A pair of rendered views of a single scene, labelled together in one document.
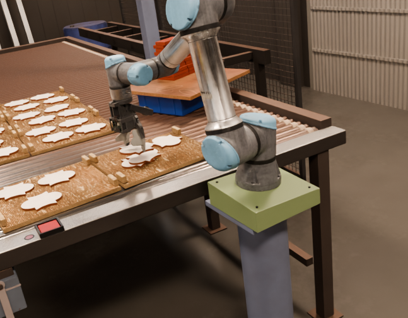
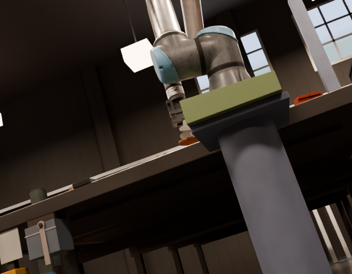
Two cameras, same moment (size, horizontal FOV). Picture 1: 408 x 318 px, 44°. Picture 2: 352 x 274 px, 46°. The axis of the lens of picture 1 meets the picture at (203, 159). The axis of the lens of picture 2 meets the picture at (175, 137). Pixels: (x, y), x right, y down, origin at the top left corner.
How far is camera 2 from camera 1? 1.47 m
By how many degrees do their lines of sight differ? 56
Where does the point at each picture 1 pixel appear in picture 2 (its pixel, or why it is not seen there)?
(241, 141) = (172, 44)
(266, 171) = (221, 76)
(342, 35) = not seen: outside the picture
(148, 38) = not seen: hidden behind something
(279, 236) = (253, 150)
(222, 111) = (159, 29)
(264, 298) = (260, 243)
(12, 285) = (50, 226)
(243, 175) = not seen: hidden behind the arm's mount
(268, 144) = (217, 48)
